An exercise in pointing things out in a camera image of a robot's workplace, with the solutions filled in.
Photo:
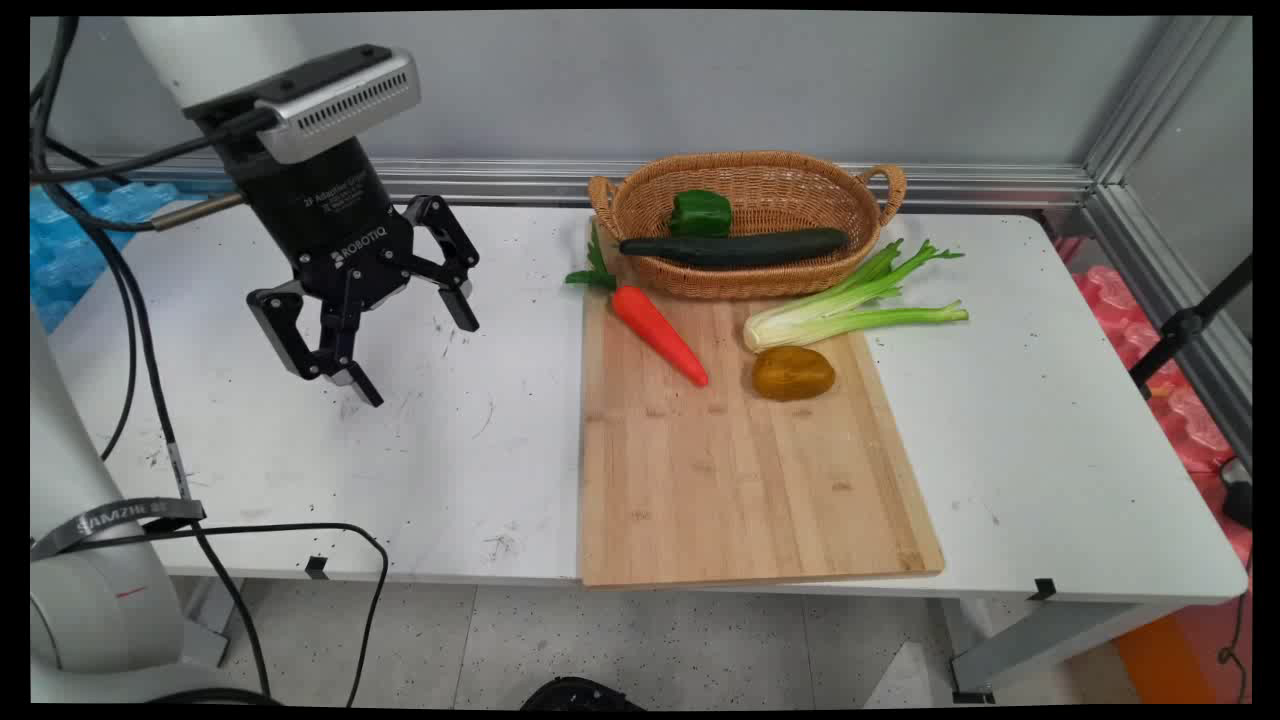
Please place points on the black tripod stand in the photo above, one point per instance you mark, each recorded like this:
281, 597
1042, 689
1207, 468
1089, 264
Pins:
1185, 325

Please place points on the pink foam mat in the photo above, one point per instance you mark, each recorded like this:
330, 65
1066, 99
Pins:
1195, 420

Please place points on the bamboo cutting board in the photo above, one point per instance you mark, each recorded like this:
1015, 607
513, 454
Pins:
740, 480

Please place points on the green celery stalk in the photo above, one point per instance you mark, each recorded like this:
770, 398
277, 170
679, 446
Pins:
840, 312

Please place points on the orange floor mat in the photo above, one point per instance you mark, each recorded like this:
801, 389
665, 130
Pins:
1190, 655

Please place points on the blue foam mat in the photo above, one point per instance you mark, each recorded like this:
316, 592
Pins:
75, 250

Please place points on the slanted aluminium frame rail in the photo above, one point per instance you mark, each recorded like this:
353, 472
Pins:
1165, 290

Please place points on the upright aluminium frame post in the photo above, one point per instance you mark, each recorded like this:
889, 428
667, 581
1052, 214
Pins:
1160, 95

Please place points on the horizontal aluminium frame rail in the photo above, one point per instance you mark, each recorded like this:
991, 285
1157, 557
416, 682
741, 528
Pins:
500, 180

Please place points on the dark green cucumber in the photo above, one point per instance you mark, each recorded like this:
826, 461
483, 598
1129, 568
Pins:
740, 248

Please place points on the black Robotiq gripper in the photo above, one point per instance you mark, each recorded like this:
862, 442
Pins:
325, 215

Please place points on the green bell pepper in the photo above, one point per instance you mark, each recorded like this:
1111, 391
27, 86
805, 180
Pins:
700, 213

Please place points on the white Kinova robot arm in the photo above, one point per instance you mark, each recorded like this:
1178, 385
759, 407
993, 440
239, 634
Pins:
90, 620

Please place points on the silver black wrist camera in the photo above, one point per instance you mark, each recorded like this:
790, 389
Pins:
340, 100

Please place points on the brown potato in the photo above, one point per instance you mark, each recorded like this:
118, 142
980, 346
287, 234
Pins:
793, 373

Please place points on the black round object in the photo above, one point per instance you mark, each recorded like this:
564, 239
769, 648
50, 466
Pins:
580, 695

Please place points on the orange toy carrot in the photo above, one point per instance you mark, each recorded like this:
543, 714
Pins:
655, 325

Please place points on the black tape piece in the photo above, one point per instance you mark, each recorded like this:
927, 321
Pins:
1043, 589
316, 567

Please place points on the woven wicker basket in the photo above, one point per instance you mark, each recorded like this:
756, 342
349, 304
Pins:
790, 195

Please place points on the grey metal table leg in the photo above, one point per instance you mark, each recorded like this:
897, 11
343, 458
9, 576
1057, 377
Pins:
210, 620
1050, 645

